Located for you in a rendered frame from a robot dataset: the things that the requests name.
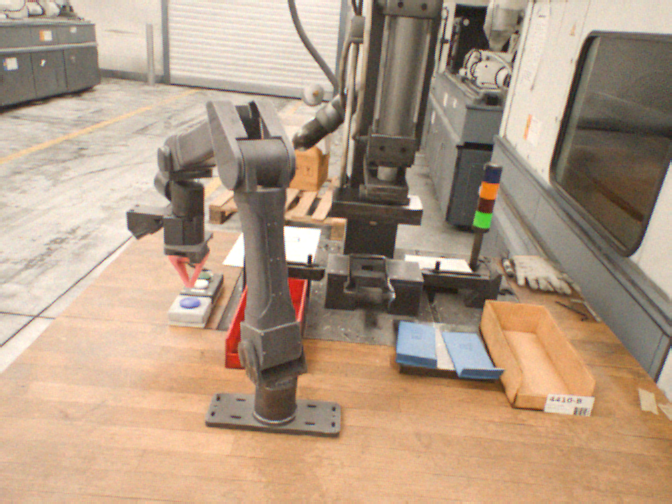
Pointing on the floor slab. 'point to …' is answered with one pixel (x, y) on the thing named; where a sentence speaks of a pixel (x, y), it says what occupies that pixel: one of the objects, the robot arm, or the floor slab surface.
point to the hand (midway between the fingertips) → (189, 283)
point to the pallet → (297, 200)
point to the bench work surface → (429, 447)
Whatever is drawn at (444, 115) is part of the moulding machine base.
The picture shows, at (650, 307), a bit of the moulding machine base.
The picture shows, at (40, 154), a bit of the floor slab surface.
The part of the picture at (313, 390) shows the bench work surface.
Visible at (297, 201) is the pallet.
